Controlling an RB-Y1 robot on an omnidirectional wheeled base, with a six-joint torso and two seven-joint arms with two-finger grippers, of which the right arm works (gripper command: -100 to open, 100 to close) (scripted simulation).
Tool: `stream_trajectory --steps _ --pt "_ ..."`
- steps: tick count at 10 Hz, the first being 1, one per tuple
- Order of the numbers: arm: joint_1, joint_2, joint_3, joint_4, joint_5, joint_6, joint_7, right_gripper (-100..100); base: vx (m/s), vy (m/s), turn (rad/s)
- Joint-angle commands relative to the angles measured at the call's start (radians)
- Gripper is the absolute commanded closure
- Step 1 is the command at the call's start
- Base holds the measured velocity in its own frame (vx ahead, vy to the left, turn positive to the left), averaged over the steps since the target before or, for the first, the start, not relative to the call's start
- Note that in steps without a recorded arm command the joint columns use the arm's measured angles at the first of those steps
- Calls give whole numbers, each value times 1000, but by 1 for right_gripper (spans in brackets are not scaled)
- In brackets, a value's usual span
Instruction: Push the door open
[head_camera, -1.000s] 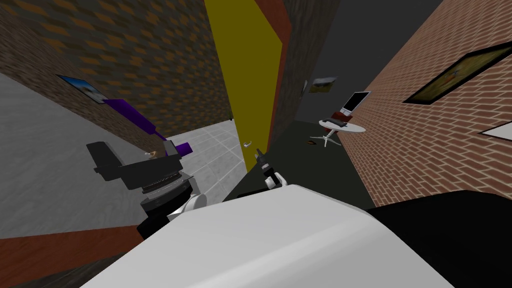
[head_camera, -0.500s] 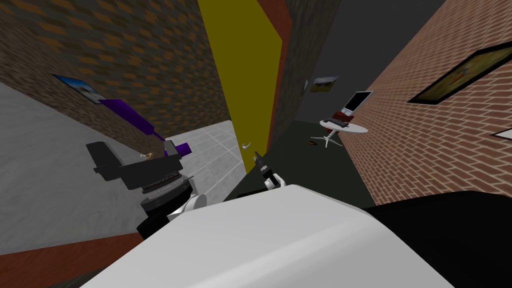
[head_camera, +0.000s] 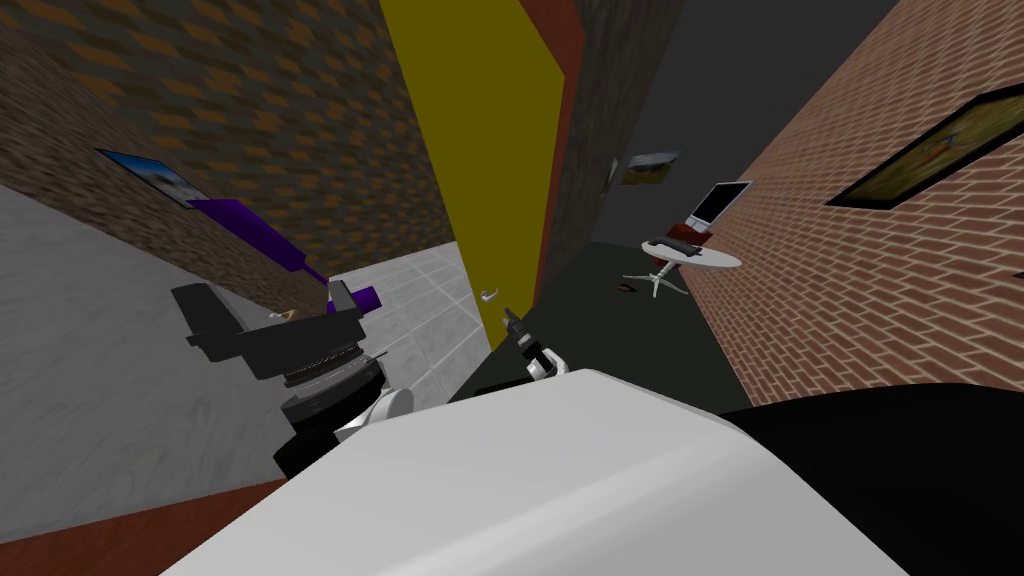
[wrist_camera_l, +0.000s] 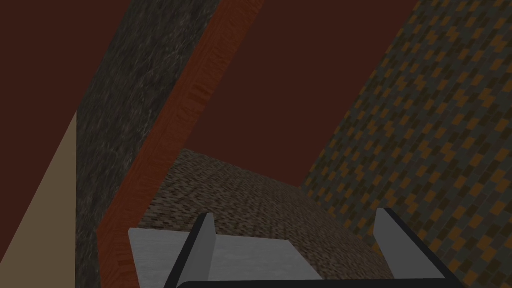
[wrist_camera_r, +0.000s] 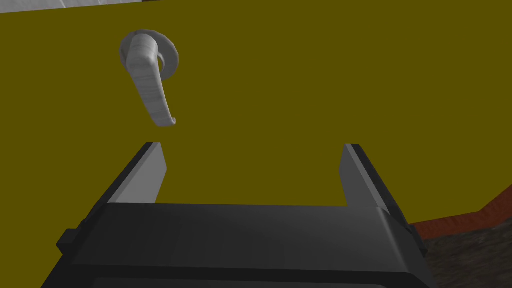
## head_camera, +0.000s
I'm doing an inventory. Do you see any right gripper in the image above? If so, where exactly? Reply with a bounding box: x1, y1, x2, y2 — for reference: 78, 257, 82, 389
502, 307, 536, 350

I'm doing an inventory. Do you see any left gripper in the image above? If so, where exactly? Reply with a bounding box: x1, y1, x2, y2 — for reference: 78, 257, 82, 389
171, 279, 369, 382

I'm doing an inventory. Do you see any purple long furniture piece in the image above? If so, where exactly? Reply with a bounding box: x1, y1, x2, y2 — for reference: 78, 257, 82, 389
190, 197, 383, 316

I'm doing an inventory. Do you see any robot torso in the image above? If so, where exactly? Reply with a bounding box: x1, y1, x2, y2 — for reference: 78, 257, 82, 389
159, 367, 913, 576

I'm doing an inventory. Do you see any yellow door leaf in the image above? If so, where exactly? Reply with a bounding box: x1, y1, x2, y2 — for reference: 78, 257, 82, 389
379, 0, 566, 350

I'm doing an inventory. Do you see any white round table with monitor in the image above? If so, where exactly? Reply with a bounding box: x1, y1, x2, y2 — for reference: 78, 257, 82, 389
622, 179, 755, 300

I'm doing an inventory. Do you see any blue wall picture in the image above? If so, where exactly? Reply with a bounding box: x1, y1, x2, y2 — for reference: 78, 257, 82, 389
95, 147, 211, 210

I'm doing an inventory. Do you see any small green wall picture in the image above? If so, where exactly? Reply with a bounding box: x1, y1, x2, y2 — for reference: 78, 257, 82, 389
619, 151, 682, 188

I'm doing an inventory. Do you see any black framed wall picture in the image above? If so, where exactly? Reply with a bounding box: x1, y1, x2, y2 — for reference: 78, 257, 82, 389
823, 83, 1024, 212

